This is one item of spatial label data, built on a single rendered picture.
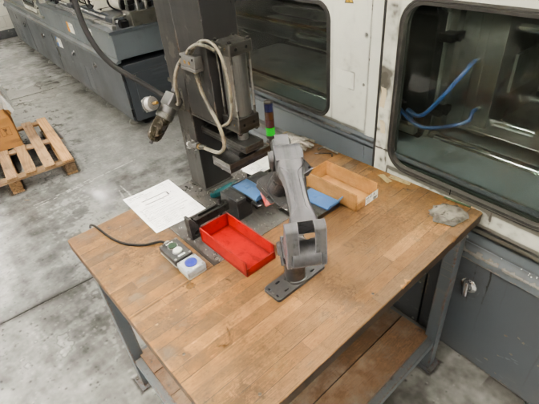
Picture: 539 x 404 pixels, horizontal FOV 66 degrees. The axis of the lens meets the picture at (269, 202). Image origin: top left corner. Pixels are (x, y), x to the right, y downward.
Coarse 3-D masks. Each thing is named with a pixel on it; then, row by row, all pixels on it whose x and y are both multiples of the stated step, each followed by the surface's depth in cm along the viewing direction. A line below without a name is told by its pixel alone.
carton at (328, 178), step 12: (324, 168) 170; (336, 168) 166; (312, 180) 163; (324, 180) 157; (336, 180) 168; (348, 180) 164; (360, 180) 159; (372, 180) 155; (324, 192) 160; (336, 192) 155; (348, 192) 150; (360, 192) 160; (372, 192) 154; (348, 204) 153; (360, 204) 152
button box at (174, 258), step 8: (104, 232) 151; (160, 240) 144; (168, 240) 143; (176, 240) 141; (160, 248) 139; (168, 248) 138; (184, 248) 138; (168, 256) 136; (176, 256) 135; (184, 256) 135; (176, 264) 134
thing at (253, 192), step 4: (244, 180) 158; (248, 180) 158; (236, 184) 156; (240, 184) 156; (244, 184) 156; (248, 184) 155; (252, 184) 155; (256, 184) 155; (236, 188) 154; (240, 188) 154; (244, 188) 153; (248, 188) 153; (252, 188) 153; (256, 188) 153; (244, 192) 151; (248, 192) 151; (252, 192) 151; (256, 192) 151; (260, 192) 150; (252, 196) 149; (256, 196) 149; (260, 196) 146; (256, 200) 147
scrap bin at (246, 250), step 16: (208, 224) 143; (224, 224) 148; (240, 224) 143; (208, 240) 140; (224, 240) 143; (240, 240) 143; (256, 240) 139; (224, 256) 135; (240, 256) 136; (256, 256) 136; (272, 256) 133
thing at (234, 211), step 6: (222, 198) 155; (234, 204) 149; (240, 204) 149; (246, 204) 151; (228, 210) 155; (234, 210) 151; (240, 210) 150; (246, 210) 153; (252, 210) 155; (234, 216) 154; (240, 216) 152
